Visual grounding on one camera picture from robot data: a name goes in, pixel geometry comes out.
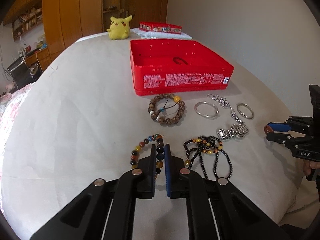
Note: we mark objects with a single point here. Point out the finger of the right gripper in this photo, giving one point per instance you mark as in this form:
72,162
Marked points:
280,126
281,137

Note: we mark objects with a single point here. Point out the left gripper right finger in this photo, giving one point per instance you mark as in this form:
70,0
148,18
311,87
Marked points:
181,182

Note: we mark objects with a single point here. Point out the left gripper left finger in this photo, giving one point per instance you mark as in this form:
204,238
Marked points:
140,182

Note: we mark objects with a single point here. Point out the thin silver ring bangle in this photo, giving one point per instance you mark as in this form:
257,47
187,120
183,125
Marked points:
239,108

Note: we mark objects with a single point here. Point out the silver metal wristwatch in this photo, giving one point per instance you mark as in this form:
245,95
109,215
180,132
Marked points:
235,131

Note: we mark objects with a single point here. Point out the silver bangle with knob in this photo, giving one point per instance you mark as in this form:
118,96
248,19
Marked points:
216,111

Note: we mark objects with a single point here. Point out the person's right hand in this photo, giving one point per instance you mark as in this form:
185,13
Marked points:
308,166

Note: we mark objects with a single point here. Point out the red tin box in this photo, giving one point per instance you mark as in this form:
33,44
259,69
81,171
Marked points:
161,66

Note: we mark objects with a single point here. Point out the white lace cloth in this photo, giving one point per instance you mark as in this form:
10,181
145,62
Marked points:
157,35

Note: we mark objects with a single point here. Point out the yellow Pikachu plush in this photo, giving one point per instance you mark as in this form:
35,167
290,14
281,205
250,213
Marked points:
119,28

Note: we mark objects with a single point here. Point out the floral pink bedding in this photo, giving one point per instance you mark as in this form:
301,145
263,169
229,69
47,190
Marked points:
10,104

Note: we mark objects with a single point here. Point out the red tin lid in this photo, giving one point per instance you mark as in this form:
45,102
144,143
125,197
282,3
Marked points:
160,27

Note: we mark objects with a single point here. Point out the wooden desk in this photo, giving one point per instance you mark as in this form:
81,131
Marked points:
42,57

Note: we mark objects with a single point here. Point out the black office chair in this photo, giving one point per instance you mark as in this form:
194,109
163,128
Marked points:
22,74

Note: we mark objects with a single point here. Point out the wooden door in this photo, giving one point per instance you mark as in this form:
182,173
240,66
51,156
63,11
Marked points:
146,10

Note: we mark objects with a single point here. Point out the wooden wardrobe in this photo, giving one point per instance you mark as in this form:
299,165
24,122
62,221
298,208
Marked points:
66,21

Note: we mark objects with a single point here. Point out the wall bookshelf with books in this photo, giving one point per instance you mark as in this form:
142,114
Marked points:
27,20

